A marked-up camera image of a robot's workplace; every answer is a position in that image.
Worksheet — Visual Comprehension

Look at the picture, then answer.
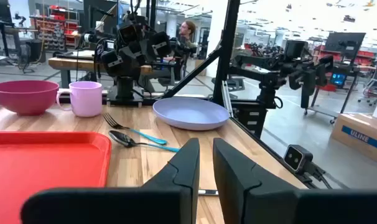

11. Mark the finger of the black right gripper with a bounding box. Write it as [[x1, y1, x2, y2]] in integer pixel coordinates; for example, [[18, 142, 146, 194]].
[[149, 30, 172, 58], [100, 49, 124, 77]]

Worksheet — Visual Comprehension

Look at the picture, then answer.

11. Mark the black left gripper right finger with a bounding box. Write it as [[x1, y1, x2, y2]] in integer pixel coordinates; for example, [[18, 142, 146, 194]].
[[213, 138, 377, 224]]

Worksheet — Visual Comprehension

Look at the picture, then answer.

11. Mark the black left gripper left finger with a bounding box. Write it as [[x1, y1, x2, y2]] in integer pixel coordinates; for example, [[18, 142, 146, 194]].
[[20, 138, 200, 224]]

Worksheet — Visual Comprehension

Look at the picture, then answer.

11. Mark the light pink plastic mug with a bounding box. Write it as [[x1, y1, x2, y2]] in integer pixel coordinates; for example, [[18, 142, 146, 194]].
[[55, 81, 103, 118]]

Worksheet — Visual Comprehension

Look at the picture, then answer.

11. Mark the fork with teal handle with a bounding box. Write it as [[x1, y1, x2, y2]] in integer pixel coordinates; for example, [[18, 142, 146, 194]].
[[103, 112, 168, 146]]

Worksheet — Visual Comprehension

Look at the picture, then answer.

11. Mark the spoon with teal handle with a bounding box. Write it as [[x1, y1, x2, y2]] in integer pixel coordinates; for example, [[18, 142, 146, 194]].
[[108, 129, 180, 153]]

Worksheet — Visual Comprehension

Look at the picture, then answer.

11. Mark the lavender plastic plate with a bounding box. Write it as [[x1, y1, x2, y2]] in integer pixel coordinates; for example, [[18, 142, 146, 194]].
[[152, 96, 231, 131]]

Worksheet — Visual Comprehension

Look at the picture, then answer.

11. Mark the pink plastic bowl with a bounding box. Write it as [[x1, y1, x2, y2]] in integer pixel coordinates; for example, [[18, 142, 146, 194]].
[[0, 80, 60, 116]]

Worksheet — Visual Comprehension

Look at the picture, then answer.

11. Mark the red plastic tray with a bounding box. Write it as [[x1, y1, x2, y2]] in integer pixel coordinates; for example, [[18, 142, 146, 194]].
[[0, 131, 113, 224]]

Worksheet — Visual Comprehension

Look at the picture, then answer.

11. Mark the person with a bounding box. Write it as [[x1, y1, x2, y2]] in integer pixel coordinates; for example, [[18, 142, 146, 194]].
[[175, 20, 198, 63]]

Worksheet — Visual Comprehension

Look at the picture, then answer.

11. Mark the wooden workbench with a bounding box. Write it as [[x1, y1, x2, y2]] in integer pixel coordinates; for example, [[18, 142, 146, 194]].
[[47, 57, 154, 90]]

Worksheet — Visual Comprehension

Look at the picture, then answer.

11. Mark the red parts shelving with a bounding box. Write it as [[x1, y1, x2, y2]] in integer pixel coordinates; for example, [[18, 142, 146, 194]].
[[29, 4, 81, 52]]

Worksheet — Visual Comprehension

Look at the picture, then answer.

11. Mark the cardboard box with blue label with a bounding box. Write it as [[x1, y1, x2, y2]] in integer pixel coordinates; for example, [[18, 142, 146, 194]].
[[330, 112, 377, 166]]

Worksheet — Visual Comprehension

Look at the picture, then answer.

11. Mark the black monitor cart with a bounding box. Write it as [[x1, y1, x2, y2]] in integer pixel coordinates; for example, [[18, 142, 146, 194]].
[[303, 58, 368, 125]]

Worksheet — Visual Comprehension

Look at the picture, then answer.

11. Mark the small blue screen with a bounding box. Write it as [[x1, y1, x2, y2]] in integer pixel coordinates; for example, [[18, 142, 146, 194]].
[[330, 72, 348, 88]]

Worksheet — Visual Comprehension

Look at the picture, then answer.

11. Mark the black background monitor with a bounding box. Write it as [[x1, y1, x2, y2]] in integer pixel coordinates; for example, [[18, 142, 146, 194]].
[[324, 32, 366, 60]]

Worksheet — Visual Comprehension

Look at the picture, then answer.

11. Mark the small black table-level camera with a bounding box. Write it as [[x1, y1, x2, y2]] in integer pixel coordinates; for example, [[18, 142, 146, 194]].
[[283, 144, 314, 175]]

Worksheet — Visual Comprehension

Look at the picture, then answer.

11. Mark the black camera cable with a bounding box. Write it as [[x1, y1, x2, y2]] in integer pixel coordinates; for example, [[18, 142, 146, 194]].
[[303, 163, 334, 190]]

